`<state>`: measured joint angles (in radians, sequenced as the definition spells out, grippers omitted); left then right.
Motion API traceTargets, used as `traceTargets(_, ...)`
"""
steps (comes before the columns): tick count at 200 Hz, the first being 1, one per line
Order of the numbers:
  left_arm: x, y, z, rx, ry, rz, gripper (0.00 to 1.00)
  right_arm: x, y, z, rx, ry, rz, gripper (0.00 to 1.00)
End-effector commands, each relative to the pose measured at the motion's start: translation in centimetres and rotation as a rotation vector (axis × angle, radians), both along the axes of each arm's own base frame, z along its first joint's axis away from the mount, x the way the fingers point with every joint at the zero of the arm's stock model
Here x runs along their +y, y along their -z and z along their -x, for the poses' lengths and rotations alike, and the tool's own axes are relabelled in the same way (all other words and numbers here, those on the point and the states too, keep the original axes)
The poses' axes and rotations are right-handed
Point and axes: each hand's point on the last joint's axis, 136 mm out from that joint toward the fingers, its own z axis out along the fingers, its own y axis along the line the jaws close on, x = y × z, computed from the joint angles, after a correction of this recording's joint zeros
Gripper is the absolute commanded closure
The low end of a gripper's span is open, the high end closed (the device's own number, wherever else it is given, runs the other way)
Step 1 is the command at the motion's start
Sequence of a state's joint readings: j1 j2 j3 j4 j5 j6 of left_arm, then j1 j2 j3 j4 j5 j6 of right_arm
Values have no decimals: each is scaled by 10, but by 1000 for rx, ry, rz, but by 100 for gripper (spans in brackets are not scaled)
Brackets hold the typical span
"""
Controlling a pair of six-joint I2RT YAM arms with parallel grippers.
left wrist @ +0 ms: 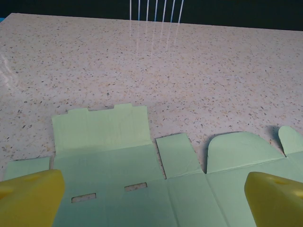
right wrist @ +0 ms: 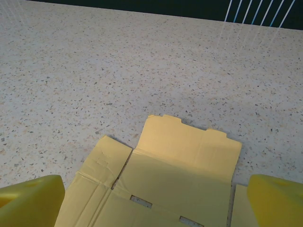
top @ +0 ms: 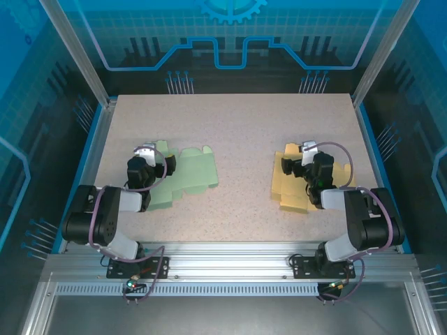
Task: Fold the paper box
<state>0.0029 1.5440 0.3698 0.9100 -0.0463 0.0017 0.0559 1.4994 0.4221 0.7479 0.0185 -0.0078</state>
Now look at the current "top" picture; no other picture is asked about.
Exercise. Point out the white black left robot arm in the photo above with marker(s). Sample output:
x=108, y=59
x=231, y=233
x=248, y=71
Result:
x=108, y=216

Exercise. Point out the yellow paper box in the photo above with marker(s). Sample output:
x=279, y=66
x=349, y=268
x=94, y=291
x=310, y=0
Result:
x=290, y=195

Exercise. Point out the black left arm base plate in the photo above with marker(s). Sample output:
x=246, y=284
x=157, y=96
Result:
x=115, y=270

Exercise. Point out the aluminium table side rail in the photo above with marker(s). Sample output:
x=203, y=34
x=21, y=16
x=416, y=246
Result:
x=94, y=157

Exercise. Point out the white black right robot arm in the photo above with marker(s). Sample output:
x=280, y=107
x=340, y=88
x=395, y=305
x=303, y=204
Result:
x=352, y=216

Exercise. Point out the aluminium mounting rail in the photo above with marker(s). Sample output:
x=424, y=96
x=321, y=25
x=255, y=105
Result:
x=227, y=261

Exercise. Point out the aluminium frame post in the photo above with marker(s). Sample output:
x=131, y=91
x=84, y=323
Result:
x=384, y=56
x=80, y=56

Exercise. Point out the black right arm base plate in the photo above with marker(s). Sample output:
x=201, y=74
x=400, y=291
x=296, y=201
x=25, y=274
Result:
x=302, y=268

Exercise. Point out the blue table edge trim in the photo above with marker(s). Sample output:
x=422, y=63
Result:
x=374, y=157

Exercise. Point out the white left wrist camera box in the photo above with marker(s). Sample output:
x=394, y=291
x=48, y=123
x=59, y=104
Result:
x=148, y=153

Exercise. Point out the green paper box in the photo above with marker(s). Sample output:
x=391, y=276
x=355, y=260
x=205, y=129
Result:
x=195, y=171

